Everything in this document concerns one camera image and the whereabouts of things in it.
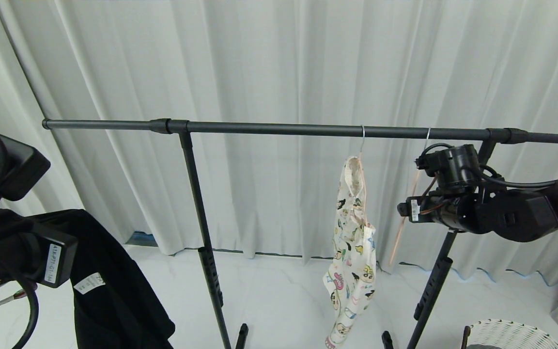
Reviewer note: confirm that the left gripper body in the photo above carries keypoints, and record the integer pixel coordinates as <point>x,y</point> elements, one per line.
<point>54,261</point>

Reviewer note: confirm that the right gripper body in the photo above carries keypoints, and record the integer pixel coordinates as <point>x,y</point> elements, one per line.
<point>446,213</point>

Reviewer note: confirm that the pink clothes hanger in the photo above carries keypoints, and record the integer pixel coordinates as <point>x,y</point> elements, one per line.
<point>415,182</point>
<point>363,138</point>

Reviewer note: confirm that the black garment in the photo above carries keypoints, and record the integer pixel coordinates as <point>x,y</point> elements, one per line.
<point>114,300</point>

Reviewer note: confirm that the cream printed garment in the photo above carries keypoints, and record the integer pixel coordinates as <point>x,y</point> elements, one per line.
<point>354,271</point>

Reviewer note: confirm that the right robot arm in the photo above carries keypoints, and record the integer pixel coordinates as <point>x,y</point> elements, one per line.
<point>526,215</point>

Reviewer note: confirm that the white laundry basket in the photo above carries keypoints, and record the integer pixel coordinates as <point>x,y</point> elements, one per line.
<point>511,334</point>

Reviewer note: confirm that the black clothes rack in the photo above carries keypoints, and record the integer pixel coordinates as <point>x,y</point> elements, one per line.
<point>284,129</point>

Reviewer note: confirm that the white curtain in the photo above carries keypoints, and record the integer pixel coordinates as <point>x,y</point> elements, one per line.
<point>259,63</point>

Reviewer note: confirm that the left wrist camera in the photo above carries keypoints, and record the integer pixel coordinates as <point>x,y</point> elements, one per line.
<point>12,167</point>

